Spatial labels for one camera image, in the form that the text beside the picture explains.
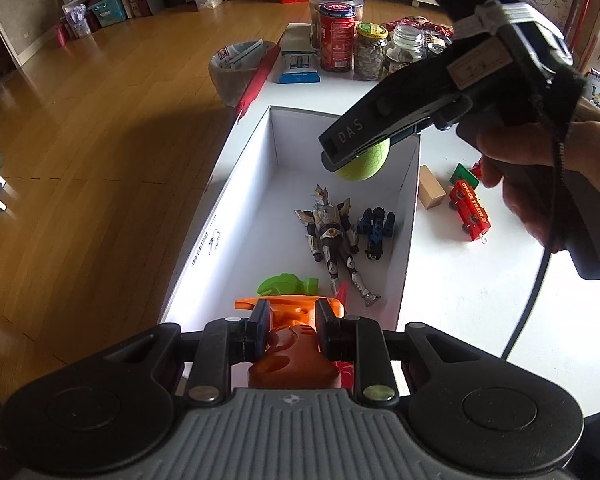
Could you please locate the red pointed toy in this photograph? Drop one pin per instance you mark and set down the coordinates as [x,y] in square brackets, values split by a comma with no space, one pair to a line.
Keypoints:
[342,292]

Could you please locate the teal storage box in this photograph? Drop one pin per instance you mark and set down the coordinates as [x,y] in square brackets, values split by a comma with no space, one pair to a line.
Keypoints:
[107,10]

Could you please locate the wooden block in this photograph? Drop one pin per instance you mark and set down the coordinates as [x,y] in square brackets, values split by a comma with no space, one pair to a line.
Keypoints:
[432,190]

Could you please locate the blue robot toy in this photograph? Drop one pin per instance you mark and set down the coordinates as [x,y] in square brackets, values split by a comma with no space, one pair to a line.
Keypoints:
[374,232]

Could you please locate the person's right hand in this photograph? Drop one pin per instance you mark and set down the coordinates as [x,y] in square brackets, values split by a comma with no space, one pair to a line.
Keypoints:
[519,145]

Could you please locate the red tin can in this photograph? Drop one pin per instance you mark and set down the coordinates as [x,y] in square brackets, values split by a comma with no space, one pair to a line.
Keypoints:
[337,40]

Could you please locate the red strip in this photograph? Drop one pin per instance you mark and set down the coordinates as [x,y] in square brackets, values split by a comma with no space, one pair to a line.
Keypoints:
[252,87]

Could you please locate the orange plastic toy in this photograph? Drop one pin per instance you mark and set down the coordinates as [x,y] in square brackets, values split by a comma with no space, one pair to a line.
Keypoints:
[295,355]

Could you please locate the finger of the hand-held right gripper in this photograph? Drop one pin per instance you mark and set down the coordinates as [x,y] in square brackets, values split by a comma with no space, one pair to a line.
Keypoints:
[360,130]

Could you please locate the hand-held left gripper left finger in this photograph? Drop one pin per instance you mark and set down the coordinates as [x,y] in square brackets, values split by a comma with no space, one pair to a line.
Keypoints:
[257,330]

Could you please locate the grey flat box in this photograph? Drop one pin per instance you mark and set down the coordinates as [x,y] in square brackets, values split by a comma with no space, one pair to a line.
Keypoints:
[297,40]

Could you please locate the pile of snack packets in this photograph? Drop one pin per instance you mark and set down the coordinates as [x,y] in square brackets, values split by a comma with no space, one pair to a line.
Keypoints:
[429,24]

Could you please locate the grey waste bin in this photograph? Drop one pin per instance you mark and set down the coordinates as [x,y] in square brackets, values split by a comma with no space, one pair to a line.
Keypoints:
[230,85]

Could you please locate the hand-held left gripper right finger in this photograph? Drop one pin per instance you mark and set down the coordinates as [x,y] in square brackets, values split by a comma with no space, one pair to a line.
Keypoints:
[322,330]

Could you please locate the white cardboard box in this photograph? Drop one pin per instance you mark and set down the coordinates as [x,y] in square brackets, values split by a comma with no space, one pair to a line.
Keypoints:
[290,160]

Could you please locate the green plastic toy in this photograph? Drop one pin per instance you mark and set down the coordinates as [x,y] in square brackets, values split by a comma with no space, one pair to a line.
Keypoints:
[280,284]

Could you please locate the green egg toy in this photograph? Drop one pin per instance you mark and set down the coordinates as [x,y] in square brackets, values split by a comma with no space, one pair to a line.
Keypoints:
[367,167]

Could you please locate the blue packet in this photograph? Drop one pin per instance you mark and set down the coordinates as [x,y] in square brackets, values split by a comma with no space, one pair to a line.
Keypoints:
[297,72]

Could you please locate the red toy train car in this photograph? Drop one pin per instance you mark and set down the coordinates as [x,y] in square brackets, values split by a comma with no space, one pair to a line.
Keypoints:
[472,210]

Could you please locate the grey robot figure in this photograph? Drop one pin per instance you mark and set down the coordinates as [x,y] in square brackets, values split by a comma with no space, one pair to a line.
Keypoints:
[332,230]

